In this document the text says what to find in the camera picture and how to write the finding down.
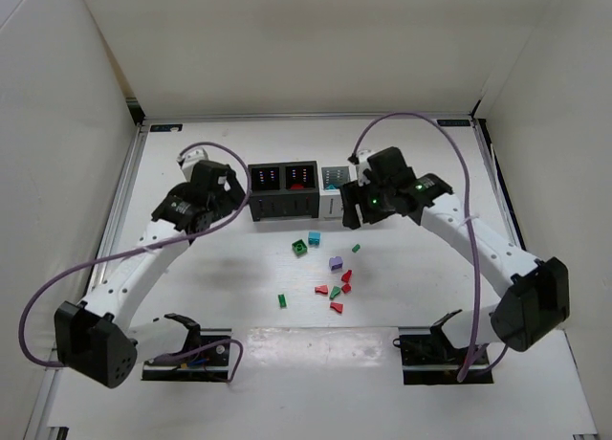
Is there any cyan lego brick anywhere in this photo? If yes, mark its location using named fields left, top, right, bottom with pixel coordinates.
left=308, top=231, right=320, bottom=246

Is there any purple lego brick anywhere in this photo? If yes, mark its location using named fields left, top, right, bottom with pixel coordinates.
left=329, top=255, right=343, bottom=272

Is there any green square lego brick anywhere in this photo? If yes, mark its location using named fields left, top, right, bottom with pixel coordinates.
left=292, top=239, right=308, bottom=256

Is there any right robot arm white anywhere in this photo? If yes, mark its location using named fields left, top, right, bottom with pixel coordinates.
left=340, top=147, right=570, bottom=352

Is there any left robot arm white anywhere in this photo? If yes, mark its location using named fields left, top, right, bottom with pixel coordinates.
left=54, top=160, right=245, bottom=388

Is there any white double bin container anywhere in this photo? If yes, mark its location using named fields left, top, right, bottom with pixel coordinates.
left=318, top=165, right=357, bottom=220

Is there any black double bin container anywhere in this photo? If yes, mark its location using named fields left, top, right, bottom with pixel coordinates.
left=248, top=161, right=319, bottom=222

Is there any red lego slope top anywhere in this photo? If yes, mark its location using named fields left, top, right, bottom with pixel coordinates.
left=341, top=270, right=352, bottom=283

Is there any green lego slope middle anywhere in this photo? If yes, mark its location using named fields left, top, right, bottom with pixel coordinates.
left=329, top=286, right=341, bottom=300

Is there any red lego slope bottom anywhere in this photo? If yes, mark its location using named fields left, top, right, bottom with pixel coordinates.
left=330, top=302, right=343, bottom=314

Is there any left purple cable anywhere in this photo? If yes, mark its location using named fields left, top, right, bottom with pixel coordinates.
left=17, top=142, right=252, bottom=383

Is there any purple cable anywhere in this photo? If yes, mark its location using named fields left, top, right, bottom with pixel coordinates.
left=351, top=112, right=509, bottom=383
left=17, top=142, right=252, bottom=383

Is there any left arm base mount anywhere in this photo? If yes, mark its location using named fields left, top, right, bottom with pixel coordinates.
left=141, top=314, right=232, bottom=383

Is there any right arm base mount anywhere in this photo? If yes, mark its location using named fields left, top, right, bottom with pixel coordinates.
left=392, top=310, right=493, bottom=386

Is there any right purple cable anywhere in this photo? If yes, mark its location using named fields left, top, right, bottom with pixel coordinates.
left=351, top=112, right=509, bottom=383

